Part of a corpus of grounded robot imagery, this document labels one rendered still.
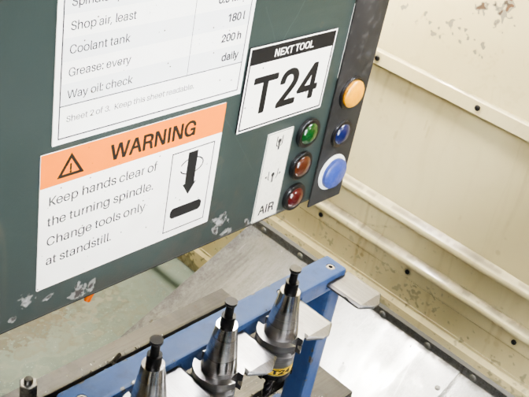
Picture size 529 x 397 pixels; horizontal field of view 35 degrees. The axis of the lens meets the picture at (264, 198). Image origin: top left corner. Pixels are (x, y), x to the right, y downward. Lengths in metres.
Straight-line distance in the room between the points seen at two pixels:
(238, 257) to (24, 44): 1.45
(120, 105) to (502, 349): 1.22
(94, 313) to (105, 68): 1.57
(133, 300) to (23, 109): 1.63
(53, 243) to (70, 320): 1.48
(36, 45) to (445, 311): 1.30
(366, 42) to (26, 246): 0.33
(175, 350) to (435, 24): 0.77
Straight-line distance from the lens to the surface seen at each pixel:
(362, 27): 0.71
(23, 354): 1.96
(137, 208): 0.60
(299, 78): 0.67
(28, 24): 0.48
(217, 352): 1.00
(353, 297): 1.20
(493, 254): 1.58
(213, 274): 1.89
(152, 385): 0.93
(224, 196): 0.67
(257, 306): 1.13
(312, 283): 1.19
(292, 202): 0.74
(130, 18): 0.52
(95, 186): 0.57
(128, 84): 0.54
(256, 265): 1.88
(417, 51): 1.55
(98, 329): 2.02
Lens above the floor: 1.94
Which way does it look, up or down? 32 degrees down
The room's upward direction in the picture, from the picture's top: 12 degrees clockwise
